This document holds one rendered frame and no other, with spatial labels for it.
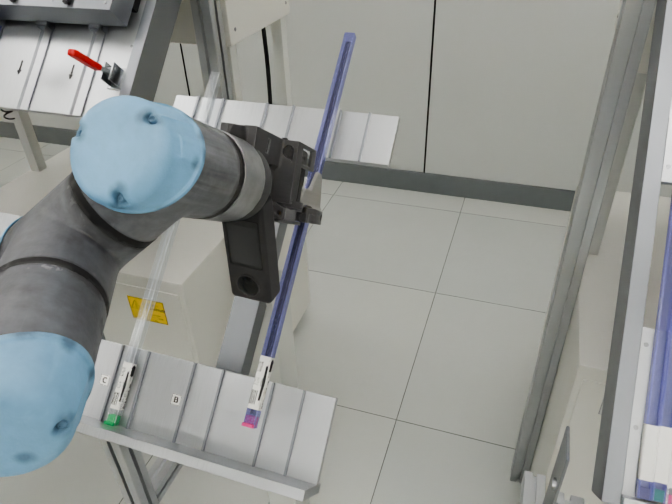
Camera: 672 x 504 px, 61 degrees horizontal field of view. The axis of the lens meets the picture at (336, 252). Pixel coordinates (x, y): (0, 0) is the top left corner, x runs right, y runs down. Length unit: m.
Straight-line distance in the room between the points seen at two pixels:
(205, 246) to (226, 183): 0.86
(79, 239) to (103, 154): 0.06
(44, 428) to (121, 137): 0.17
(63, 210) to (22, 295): 0.09
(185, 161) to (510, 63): 2.18
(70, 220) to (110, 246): 0.03
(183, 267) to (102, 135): 0.86
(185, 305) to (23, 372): 0.91
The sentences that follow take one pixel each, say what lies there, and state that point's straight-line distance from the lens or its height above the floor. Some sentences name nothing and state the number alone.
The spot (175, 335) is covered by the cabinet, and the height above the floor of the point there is 0.47.
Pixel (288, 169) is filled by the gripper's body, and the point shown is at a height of 1.07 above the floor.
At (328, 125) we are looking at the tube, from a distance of 0.73.
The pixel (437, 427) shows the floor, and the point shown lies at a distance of 1.69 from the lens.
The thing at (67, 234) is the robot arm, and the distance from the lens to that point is 0.42.
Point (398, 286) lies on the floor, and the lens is 2.14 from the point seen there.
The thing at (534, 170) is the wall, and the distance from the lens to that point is 2.66.
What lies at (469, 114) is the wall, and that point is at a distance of 2.58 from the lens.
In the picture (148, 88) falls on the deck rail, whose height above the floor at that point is 1.01.
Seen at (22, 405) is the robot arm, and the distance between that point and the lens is 0.33.
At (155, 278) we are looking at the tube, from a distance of 0.80.
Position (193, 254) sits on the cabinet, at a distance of 1.27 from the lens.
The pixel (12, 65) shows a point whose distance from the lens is 1.19.
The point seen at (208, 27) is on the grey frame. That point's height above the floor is 1.07.
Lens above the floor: 1.31
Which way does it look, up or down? 35 degrees down
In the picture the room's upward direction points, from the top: 2 degrees counter-clockwise
